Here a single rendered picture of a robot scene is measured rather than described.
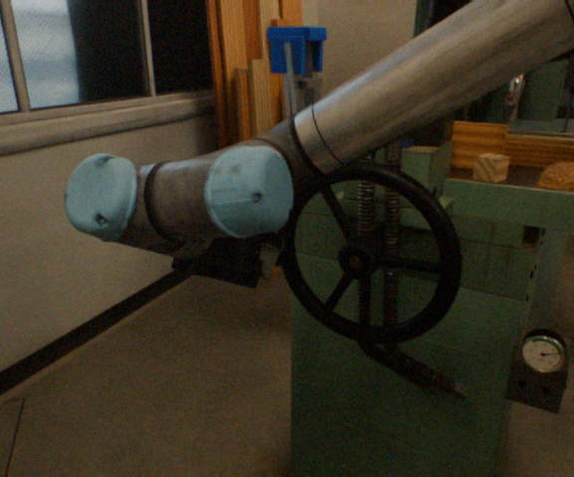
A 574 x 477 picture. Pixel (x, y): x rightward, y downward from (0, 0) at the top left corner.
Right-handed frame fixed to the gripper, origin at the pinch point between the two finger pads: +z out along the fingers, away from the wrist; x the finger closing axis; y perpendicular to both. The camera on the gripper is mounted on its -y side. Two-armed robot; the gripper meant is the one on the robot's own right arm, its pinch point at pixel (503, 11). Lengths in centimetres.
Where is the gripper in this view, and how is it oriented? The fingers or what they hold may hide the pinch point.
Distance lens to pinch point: 84.8
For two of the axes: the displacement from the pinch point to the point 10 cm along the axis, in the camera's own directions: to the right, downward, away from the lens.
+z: -8.7, -1.9, 4.6
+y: -4.8, 0.8, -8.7
